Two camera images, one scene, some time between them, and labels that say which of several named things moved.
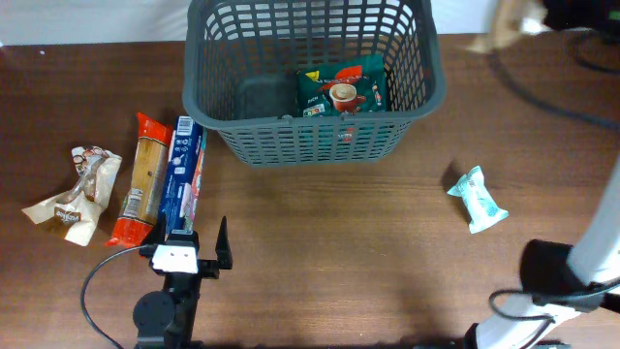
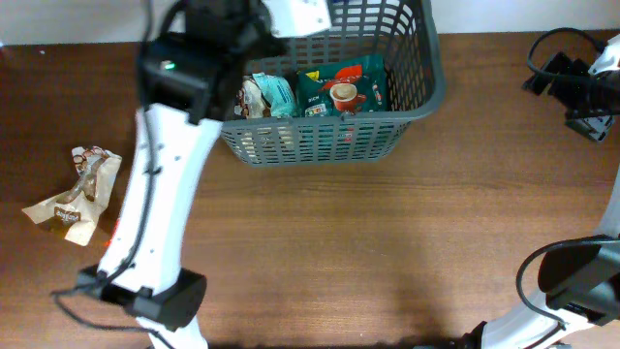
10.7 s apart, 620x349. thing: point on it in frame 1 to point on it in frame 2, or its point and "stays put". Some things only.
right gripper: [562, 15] to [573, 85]
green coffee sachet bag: [352, 83] stays put
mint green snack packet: [481, 209] to [277, 93]
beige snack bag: [79, 206] stays put
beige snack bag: [513, 20] to [250, 104]
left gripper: [211, 268] to [272, 45]
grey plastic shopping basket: [313, 82] stays put
